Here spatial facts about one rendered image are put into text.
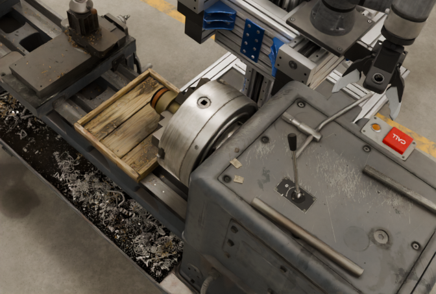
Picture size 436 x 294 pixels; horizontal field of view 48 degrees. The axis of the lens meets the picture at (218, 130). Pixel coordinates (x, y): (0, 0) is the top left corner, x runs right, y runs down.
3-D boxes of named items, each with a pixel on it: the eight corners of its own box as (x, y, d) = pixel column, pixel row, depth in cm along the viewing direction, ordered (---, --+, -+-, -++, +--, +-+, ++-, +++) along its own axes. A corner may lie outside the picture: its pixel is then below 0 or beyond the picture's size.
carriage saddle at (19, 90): (138, 50, 192) (137, 39, 187) (39, 119, 169) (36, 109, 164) (86, 12, 202) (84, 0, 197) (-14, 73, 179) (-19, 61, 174)
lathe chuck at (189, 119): (246, 132, 165) (253, 75, 138) (181, 198, 153) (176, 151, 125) (225, 117, 168) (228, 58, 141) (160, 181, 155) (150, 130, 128)
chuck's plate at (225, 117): (254, 138, 164) (263, 82, 137) (190, 206, 151) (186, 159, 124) (246, 132, 165) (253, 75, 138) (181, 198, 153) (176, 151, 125)
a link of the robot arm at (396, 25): (423, 26, 95) (383, 10, 98) (413, 47, 99) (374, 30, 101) (430, 12, 101) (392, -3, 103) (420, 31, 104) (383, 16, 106)
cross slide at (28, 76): (133, 37, 188) (133, 28, 184) (41, 100, 167) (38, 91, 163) (103, 15, 193) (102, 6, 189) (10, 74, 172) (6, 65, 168)
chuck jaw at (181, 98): (209, 119, 148) (228, 85, 144) (201, 121, 144) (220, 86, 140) (181, 99, 152) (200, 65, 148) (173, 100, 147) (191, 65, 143)
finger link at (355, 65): (351, 84, 113) (384, 69, 107) (349, 87, 112) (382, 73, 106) (340, 67, 112) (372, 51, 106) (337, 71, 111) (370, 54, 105)
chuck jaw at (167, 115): (194, 128, 143) (167, 150, 136) (193, 139, 147) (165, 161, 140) (167, 107, 147) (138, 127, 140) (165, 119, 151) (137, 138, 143)
